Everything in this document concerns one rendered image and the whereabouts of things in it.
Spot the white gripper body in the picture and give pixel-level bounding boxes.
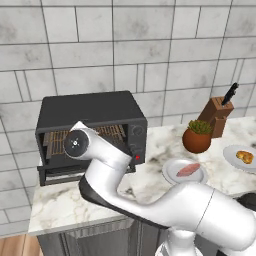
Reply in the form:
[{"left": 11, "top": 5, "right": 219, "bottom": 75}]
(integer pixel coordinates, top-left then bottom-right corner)
[{"left": 69, "top": 120, "right": 100, "bottom": 135}]

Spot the black toaster oven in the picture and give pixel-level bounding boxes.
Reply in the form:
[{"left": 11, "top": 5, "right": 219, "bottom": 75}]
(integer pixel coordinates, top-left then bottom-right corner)
[{"left": 34, "top": 90, "right": 149, "bottom": 187}]

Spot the grey plate under steak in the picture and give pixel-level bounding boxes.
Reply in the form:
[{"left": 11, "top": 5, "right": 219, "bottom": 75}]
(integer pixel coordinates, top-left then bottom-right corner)
[{"left": 161, "top": 157, "right": 209, "bottom": 186}]

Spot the raw pink steak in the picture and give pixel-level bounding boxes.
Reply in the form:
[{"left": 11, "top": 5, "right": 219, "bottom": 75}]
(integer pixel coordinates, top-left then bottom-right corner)
[{"left": 175, "top": 162, "right": 202, "bottom": 178}]

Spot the grey plate under bread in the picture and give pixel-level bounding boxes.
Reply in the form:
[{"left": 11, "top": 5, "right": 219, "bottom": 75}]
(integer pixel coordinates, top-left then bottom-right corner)
[{"left": 222, "top": 144, "right": 256, "bottom": 174}]

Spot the golden bread piece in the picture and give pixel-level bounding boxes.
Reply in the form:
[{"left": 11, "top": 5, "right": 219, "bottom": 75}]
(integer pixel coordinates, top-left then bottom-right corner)
[{"left": 235, "top": 150, "right": 255, "bottom": 165}]

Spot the grey base cupboard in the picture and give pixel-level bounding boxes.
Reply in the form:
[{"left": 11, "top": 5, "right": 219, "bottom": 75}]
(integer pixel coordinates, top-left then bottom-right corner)
[{"left": 36, "top": 217, "right": 176, "bottom": 256}]

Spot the green plant in brown pot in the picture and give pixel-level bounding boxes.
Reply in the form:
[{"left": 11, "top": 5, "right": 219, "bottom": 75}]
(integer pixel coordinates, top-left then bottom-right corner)
[{"left": 181, "top": 119, "right": 214, "bottom": 155}]

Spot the brown wooden knife block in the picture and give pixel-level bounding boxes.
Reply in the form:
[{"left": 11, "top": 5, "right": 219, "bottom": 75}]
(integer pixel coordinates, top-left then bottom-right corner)
[{"left": 197, "top": 96, "right": 235, "bottom": 139}]

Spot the black hob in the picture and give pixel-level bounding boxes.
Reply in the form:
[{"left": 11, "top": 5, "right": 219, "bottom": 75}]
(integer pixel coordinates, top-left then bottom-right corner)
[{"left": 235, "top": 192, "right": 256, "bottom": 212}]

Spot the toaster oven wire rack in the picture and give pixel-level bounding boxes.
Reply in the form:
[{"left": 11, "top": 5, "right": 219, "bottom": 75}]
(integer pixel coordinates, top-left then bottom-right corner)
[{"left": 43, "top": 124, "right": 128, "bottom": 160}]

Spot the black handled knife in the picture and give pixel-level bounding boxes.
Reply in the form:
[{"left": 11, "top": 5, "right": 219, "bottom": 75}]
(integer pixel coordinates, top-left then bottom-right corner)
[{"left": 221, "top": 82, "right": 240, "bottom": 107}]

